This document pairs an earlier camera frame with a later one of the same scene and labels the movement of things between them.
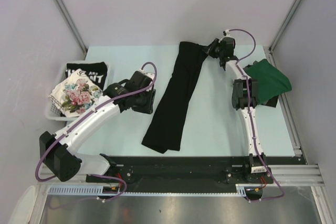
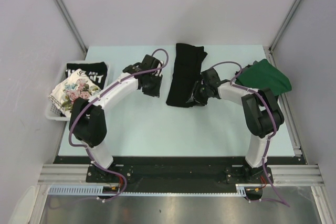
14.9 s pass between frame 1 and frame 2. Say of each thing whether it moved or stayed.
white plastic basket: stayed
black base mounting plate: stayed
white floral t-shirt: stayed
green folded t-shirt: stayed
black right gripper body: moved
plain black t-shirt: moved
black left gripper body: moved
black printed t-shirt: stayed
